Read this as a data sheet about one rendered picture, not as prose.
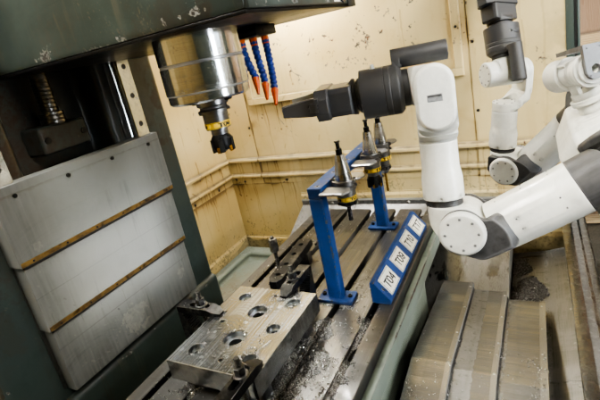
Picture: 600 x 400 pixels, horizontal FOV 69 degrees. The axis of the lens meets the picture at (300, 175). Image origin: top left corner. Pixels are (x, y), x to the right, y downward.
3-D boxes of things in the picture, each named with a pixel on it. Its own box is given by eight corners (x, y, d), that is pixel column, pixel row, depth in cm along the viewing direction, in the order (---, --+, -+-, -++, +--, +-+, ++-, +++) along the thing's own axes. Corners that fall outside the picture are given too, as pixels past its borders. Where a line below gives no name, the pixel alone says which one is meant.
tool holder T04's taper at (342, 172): (337, 177, 114) (331, 152, 112) (353, 175, 113) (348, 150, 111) (333, 182, 110) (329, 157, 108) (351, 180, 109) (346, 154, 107)
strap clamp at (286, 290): (318, 299, 120) (307, 251, 116) (296, 329, 109) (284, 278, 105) (307, 298, 122) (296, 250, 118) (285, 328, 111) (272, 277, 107)
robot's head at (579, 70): (586, 87, 87) (579, 48, 86) (616, 81, 78) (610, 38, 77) (554, 94, 87) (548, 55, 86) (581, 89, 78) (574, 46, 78)
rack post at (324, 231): (358, 294, 119) (339, 193, 110) (351, 305, 114) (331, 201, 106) (325, 290, 123) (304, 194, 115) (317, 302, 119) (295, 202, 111)
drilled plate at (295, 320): (320, 310, 108) (316, 293, 107) (259, 400, 84) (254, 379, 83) (245, 301, 119) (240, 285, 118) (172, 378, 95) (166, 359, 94)
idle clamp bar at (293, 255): (315, 256, 145) (312, 238, 143) (284, 302, 122) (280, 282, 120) (301, 255, 147) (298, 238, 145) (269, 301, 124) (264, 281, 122)
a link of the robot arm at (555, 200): (471, 253, 86) (588, 198, 75) (466, 282, 75) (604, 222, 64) (438, 204, 87) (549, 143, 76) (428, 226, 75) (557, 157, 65)
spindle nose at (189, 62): (193, 98, 94) (178, 41, 91) (262, 85, 89) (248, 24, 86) (153, 112, 79) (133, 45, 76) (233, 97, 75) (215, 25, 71)
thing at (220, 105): (207, 111, 89) (204, 99, 88) (234, 106, 87) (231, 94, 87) (193, 117, 83) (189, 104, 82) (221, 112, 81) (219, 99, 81)
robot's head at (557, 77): (585, 91, 90) (564, 54, 89) (620, 86, 80) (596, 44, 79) (556, 108, 90) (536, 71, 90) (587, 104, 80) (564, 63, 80)
